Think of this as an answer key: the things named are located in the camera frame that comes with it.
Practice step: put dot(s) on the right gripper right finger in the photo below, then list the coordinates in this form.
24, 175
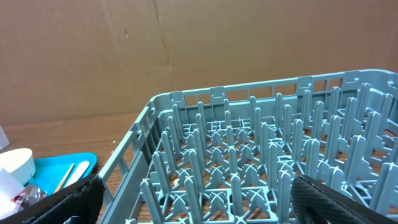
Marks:
314, 202

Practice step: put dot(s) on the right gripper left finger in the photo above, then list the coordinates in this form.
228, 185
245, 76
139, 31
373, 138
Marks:
82, 200

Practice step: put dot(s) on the grey dishwasher rack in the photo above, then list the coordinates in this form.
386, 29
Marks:
230, 154

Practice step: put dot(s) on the wooden chopstick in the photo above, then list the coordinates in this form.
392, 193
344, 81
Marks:
64, 178

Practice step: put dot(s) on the white plastic fork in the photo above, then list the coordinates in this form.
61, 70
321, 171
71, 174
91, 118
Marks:
77, 173

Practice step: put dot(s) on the teal serving tray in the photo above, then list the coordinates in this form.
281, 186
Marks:
50, 170

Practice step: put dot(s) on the red snack wrapper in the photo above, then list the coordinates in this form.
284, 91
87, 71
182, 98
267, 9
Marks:
30, 195

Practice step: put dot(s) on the white paper cup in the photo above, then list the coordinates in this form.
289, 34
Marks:
19, 163

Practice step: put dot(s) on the crumpled white tissue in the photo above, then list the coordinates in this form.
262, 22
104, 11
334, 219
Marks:
10, 187

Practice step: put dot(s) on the clear plastic bin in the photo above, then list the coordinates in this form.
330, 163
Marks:
4, 142

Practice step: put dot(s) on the cardboard backdrop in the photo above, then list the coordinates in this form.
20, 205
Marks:
71, 59

